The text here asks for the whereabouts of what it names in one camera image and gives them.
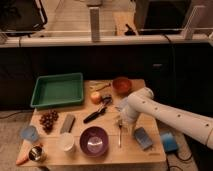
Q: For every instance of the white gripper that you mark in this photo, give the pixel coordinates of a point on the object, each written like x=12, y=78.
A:
x=129, y=127

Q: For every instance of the silver metal fork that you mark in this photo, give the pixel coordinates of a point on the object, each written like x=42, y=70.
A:
x=120, y=124

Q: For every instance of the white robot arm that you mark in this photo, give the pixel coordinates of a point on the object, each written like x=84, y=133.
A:
x=196, y=126

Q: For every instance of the blue sponge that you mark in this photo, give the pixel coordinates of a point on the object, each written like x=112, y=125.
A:
x=143, y=138

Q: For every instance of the grey folded cloth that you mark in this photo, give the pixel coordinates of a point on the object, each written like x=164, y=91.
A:
x=121, y=104

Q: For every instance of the purple bowl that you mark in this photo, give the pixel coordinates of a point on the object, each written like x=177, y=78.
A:
x=94, y=141

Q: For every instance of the brown wooden bowl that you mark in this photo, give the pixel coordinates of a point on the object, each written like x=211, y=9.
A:
x=122, y=85

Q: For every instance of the orange apple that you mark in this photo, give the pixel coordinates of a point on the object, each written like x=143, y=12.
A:
x=95, y=97

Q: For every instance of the blue device on floor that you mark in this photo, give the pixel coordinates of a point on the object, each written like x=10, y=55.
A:
x=169, y=142

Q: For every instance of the yellow banana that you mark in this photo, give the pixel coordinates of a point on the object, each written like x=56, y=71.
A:
x=98, y=85

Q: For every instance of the grey sponge block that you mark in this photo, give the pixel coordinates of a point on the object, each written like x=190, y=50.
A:
x=67, y=124

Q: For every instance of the white cup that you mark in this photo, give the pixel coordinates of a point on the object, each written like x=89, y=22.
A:
x=67, y=143

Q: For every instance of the bunch of red grapes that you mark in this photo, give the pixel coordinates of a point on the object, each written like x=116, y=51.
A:
x=47, y=121

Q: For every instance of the green plastic tray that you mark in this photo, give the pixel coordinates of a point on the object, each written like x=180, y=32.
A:
x=58, y=91

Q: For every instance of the blue plastic cup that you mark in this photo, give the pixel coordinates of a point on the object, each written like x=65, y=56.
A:
x=30, y=134

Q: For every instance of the wooden board background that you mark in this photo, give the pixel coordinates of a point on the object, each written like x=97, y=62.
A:
x=124, y=21

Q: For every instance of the orange carrot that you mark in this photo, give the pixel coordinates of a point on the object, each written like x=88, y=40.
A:
x=25, y=158

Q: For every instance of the black monitor right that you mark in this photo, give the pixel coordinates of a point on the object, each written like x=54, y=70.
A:
x=160, y=16

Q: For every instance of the black monitor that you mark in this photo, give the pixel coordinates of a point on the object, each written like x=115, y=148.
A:
x=160, y=16
x=22, y=17

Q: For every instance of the black monitor left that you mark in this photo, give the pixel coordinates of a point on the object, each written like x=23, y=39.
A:
x=22, y=17

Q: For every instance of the black handled peeler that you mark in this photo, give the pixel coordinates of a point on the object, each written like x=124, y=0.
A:
x=106, y=100

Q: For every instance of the white vertical post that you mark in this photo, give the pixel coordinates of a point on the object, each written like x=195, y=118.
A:
x=94, y=23

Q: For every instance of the white angled bracket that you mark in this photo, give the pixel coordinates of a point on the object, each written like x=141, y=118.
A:
x=193, y=21

